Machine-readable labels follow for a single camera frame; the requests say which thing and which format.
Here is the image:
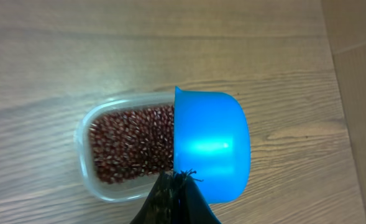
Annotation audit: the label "blue plastic measuring scoop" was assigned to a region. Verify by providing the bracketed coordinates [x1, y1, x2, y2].
[173, 88, 251, 203]

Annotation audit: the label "clear plastic container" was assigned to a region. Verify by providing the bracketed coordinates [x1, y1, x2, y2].
[74, 92, 175, 203]

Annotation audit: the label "red adzuki beans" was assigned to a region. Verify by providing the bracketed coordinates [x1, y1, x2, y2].
[88, 104, 174, 184]

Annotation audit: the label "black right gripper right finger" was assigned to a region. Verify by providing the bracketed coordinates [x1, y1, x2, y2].
[178, 170, 221, 224]

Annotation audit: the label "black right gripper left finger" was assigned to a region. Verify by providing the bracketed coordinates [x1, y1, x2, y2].
[130, 172, 179, 224]

